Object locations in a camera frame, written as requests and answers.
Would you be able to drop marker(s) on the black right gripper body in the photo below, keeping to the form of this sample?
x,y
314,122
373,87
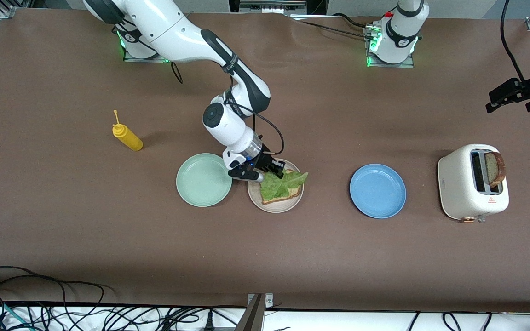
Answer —
x,y
265,161

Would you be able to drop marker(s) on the green lettuce leaf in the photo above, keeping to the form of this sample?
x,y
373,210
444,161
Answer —
x,y
279,186

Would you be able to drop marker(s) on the brown bread slice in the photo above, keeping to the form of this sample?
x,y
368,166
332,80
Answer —
x,y
492,168
295,193

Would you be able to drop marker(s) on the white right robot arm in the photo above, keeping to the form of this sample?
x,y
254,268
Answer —
x,y
177,37

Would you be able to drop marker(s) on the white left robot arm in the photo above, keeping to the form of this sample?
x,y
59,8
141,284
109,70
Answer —
x,y
400,41

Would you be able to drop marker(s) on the beige plate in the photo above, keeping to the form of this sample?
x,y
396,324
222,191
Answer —
x,y
269,208

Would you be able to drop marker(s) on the mint green plate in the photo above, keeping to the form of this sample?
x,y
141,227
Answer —
x,y
204,180

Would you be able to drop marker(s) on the blue plate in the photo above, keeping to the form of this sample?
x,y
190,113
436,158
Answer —
x,y
377,191

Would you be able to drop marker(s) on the brown table cover sheet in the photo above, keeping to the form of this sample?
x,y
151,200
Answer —
x,y
265,253

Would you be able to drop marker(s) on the cream white toaster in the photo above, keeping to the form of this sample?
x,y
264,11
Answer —
x,y
458,184

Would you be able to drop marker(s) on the yellow squeeze bottle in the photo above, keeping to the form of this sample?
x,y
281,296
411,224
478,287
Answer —
x,y
129,139

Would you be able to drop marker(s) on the black power plug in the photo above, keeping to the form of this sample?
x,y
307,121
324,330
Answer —
x,y
209,324

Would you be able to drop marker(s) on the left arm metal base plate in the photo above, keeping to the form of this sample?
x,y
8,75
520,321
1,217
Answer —
x,y
391,65

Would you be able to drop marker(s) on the grey metal bracket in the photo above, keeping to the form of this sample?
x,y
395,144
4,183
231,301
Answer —
x,y
253,317

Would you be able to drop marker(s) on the black equipment with metal rail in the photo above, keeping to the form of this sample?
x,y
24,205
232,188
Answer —
x,y
272,6

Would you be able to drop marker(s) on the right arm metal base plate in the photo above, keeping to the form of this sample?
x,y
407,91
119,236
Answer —
x,y
141,58

